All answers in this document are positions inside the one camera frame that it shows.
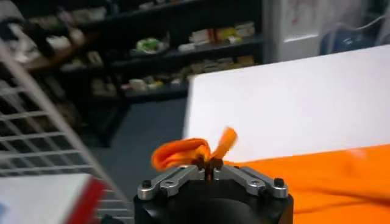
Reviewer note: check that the orange t-shirt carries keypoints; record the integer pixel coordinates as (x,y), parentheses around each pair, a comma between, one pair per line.
(320,182)

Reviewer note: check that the red edged white cart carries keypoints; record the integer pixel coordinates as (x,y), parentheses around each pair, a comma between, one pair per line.
(45,201)

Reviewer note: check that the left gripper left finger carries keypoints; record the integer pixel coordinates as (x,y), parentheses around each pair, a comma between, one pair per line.
(173,179)

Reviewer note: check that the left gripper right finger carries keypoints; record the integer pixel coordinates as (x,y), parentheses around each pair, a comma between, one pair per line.
(250,179)

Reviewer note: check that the blue water jug lying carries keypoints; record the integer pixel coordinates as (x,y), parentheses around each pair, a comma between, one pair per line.
(347,41)

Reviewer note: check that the white water dispenser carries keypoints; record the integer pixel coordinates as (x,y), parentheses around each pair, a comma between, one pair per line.
(292,30)

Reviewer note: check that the brown wooden desk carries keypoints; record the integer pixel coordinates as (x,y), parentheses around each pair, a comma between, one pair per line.
(61,54)

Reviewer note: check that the black shelving unit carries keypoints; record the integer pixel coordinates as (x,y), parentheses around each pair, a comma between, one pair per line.
(182,18)

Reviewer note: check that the green fruit in bowl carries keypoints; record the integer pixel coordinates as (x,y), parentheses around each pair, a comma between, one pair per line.
(149,45)

